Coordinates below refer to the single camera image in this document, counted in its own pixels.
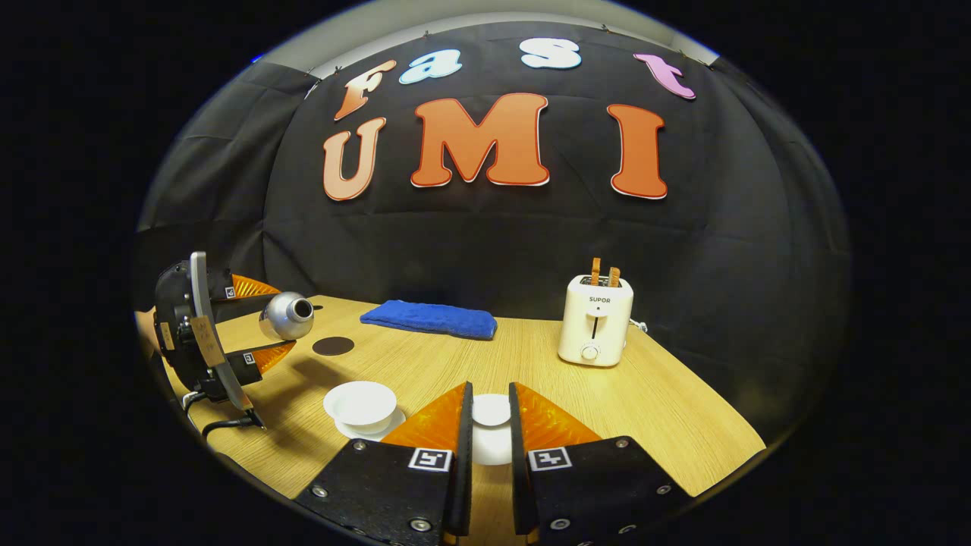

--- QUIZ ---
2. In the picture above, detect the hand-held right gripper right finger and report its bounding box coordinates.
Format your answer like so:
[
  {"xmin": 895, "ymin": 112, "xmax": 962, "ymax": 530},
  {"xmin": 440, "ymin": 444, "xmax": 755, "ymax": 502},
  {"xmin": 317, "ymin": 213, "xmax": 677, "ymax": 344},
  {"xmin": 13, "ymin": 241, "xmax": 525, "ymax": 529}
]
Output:
[{"xmin": 508, "ymin": 381, "xmax": 693, "ymax": 546}]

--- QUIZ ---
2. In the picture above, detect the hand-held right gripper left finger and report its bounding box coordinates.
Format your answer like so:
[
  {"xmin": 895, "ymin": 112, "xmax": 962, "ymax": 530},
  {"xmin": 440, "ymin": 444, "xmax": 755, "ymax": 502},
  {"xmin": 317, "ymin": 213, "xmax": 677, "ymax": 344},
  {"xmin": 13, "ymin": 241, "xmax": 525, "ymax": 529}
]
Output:
[{"xmin": 294, "ymin": 381, "xmax": 476, "ymax": 546}]

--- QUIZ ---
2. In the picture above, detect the silver metal water bottle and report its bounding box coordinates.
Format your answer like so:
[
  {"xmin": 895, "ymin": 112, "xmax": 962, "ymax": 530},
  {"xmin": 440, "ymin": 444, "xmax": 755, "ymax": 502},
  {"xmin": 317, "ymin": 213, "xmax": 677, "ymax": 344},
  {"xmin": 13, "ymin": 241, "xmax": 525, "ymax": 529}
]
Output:
[{"xmin": 259, "ymin": 291, "xmax": 316, "ymax": 341}]

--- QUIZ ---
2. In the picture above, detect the white teacup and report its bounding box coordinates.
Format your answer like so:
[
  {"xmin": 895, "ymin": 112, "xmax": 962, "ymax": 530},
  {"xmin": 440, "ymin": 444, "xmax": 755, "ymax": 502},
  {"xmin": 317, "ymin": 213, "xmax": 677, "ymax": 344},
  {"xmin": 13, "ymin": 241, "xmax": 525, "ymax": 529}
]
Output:
[{"xmin": 323, "ymin": 380, "xmax": 398, "ymax": 435}]

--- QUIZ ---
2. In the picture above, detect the blue folded towel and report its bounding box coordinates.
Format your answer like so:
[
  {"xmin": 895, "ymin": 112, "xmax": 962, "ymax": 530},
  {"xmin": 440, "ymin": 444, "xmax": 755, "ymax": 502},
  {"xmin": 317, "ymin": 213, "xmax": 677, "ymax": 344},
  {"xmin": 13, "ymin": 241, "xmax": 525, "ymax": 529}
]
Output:
[{"xmin": 360, "ymin": 300, "xmax": 498, "ymax": 340}]

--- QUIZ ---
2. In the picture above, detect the white toaster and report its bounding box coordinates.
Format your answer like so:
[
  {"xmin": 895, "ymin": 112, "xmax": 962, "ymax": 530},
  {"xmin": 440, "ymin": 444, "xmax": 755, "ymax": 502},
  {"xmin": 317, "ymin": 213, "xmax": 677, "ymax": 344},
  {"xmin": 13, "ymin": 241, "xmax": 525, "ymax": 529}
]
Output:
[{"xmin": 558, "ymin": 274, "xmax": 635, "ymax": 369}]

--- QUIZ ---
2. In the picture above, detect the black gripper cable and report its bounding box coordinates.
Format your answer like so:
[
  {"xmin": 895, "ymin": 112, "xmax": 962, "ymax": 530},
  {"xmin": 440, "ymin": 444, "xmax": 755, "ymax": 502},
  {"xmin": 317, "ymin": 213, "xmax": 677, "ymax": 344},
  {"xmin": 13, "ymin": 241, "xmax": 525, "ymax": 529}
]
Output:
[{"xmin": 182, "ymin": 390, "xmax": 267, "ymax": 442}]

